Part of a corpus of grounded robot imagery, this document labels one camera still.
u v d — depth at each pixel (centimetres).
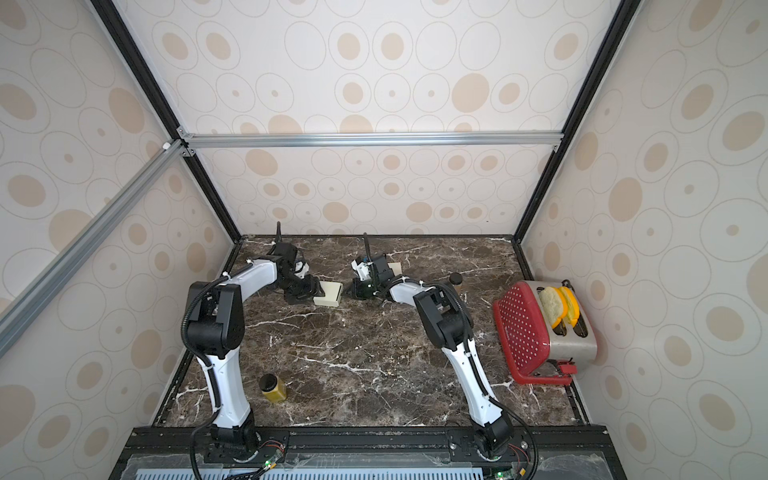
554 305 78
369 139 90
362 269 97
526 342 79
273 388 74
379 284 86
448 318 63
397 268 106
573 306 76
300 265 94
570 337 75
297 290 88
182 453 73
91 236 63
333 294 100
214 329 55
